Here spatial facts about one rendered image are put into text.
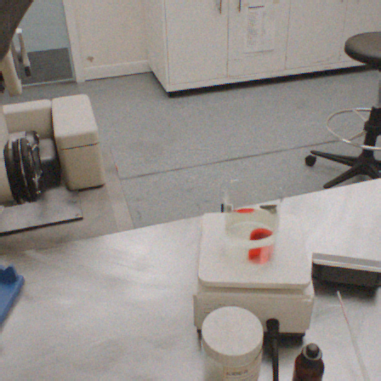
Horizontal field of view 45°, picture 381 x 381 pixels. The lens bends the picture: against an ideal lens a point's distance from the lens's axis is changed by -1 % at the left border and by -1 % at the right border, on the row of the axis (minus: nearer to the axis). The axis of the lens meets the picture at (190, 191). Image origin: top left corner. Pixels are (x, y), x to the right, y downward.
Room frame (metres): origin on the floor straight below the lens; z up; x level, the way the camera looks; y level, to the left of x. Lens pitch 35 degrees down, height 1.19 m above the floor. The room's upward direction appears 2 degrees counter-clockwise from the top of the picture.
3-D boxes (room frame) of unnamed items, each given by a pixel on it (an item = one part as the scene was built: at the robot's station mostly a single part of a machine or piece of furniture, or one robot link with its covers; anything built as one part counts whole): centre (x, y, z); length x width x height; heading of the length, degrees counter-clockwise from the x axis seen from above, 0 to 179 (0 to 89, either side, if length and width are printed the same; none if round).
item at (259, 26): (2.92, -0.47, 0.40); 0.24 x 0.01 x 0.30; 105
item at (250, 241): (0.38, -0.06, 0.88); 0.07 x 0.06 x 0.08; 153
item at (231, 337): (0.28, -0.03, 0.79); 0.06 x 0.06 x 0.08
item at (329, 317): (0.35, -0.17, 0.76); 0.06 x 0.06 x 0.02
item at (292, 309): (0.42, -0.07, 0.79); 0.22 x 0.13 x 0.08; 175
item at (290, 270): (0.40, -0.07, 0.83); 0.12 x 0.12 x 0.01; 85
